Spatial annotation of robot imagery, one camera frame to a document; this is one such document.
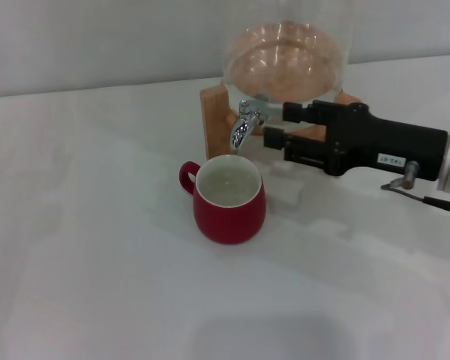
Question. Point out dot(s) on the glass water dispenser jar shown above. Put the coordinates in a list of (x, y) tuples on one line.
[(285, 56)]

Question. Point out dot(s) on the chrome faucet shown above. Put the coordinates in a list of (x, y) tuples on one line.
[(243, 127)]

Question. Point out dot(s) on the red ceramic cup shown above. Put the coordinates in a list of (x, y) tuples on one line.
[(228, 217)]

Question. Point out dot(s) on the wooden dispenser stand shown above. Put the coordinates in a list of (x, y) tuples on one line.
[(215, 123)]

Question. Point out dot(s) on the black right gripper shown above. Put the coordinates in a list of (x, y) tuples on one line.
[(378, 142)]

